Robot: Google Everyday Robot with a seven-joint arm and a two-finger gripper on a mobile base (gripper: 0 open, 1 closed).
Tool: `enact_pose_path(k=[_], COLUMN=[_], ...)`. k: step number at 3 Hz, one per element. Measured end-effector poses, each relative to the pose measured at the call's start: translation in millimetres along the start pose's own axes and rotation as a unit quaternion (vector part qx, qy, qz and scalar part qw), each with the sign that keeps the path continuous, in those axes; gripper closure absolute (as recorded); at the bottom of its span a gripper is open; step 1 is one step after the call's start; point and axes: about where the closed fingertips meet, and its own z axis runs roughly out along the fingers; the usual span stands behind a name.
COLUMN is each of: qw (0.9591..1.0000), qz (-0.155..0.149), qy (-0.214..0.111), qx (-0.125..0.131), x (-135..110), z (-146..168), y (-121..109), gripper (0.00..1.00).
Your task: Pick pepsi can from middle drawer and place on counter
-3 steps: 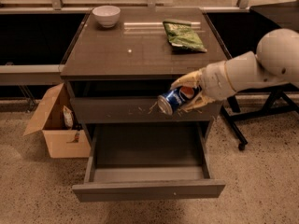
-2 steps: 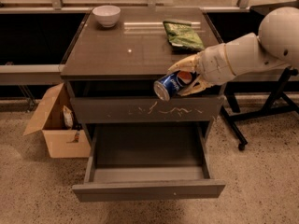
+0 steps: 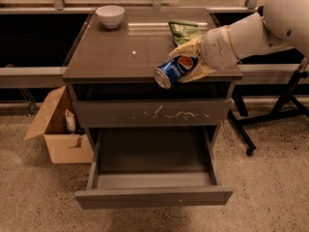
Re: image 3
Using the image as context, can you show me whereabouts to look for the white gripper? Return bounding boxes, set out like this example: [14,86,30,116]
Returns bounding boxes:
[168,26,239,83]

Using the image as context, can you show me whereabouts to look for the blue pepsi can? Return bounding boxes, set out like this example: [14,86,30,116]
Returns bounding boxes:
[154,56,198,89]

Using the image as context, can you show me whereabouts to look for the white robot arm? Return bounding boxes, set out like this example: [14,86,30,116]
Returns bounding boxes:
[169,0,309,70]

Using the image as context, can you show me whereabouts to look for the closed grey top drawer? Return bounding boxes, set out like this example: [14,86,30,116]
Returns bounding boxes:
[72,99,232,128]

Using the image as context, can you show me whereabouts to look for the grey drawer cabinet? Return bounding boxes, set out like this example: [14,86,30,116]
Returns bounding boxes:
[61,6,243,211]

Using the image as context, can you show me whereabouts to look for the open grey middle drawer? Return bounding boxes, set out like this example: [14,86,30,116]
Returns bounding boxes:
[75,127,233,209]

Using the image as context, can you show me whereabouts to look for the green chip bag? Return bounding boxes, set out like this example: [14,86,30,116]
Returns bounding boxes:
[168,21,201,46]

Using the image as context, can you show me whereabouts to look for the black rolling stand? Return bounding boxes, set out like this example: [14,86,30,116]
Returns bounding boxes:
[229,48,308,156]

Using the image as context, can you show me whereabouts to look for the metal window railing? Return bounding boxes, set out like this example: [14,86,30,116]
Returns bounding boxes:
[0,0,309,88]

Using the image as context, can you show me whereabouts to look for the white ceramic bowl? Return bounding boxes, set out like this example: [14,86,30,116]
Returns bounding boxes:
[96,5,125,28]

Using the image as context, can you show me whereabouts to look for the white bag in box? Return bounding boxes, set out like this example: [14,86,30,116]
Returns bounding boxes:
[65,109,76,133]

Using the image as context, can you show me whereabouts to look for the open cardboard box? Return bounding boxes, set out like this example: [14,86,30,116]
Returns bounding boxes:
[24,86,94,163]

